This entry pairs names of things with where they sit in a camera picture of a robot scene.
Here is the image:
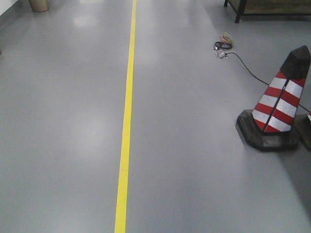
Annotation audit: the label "beige cylindrical bin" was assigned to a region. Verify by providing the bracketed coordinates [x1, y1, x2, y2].
[28, 0, 50, 13]

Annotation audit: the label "coiled cables on floor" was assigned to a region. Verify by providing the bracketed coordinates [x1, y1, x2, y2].
[213, 31, 235, 59]

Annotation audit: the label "dark wooden table leg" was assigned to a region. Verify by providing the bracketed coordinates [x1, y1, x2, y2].
[223, 0, 311, 23]

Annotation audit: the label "red white traffic cone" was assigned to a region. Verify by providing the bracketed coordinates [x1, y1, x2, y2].
[237, 45, 311, 151]

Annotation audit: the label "black floor cable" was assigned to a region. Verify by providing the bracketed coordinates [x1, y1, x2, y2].
[225, 51, 311, 113]

